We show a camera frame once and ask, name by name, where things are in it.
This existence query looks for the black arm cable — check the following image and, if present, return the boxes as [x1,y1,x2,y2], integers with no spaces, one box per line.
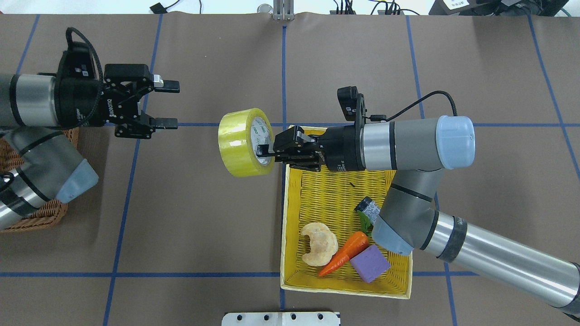
[369,91,458,123]
[66,27,105,118]

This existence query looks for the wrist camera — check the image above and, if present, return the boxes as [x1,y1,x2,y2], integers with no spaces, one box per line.
[336,86,366,125]
[57,41,97,80]

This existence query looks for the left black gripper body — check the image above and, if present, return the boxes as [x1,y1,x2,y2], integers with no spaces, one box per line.
[57,64,154,139]

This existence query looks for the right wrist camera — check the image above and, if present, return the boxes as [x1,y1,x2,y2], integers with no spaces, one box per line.
[336,86,366,125]

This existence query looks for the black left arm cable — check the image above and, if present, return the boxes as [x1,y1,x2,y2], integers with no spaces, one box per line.
[66,27,105,118]

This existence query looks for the aluminium frame post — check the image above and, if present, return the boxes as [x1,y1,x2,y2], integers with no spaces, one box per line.
[273,0,295,21]

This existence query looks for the small dark labelled can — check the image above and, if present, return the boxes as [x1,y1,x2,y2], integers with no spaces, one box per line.
[354,196,380,229]

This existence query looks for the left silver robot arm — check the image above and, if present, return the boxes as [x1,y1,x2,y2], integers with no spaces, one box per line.
[1,64,180,229]

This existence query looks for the beige bread toy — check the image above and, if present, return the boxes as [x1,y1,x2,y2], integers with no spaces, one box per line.
[301,222,339,267]

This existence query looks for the purple foam cube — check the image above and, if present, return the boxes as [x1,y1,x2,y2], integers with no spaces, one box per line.
[350,244,392,283]

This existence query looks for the brown wicker basket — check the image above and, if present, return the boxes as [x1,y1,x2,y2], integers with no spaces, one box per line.
[1,127,83,230]

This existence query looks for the small black phone device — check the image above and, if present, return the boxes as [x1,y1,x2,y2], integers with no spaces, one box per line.
[150,3,167,14]

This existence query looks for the yellow tape roll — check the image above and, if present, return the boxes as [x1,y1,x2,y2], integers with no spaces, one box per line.
[218,108,274,177]

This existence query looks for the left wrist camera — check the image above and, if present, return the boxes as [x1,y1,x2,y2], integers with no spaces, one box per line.
[57,41,97,80]

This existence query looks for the yellow plastic basket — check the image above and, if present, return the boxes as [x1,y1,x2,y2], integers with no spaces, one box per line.
[280,125,414,300]

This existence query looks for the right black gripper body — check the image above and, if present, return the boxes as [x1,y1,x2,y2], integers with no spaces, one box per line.
[272,125,364,172]

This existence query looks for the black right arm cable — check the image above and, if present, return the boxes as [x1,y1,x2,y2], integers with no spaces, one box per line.
[369,91,458,123]

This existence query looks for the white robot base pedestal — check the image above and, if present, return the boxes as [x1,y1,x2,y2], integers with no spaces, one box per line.
[221,312,342,326]

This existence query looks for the orange toy carrot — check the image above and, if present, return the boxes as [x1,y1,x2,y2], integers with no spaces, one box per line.
[318,231,370,277]

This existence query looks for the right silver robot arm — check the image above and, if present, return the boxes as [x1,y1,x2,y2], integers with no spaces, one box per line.
[258,116,579,319]

